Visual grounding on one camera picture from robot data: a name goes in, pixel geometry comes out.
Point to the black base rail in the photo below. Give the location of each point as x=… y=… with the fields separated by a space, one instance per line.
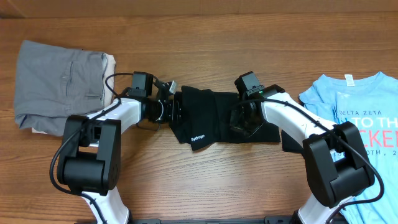
x=214 y=221

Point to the grey folded trousers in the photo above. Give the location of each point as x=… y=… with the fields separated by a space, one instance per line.
x=53 y=83

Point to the light blue printed t-shirt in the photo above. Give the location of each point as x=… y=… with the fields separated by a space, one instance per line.
x=371 y=105

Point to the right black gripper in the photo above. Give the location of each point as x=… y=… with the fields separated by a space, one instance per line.
x=236 y=126

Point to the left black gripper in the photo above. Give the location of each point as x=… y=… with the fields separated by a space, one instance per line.
x=174 y=112

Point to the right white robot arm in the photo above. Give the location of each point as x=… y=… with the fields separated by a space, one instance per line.
x=336 y=162

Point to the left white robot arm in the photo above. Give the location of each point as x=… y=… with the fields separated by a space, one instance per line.
x=88 y=163

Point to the black t-shirt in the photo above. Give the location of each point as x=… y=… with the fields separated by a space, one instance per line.
x=205 y=120

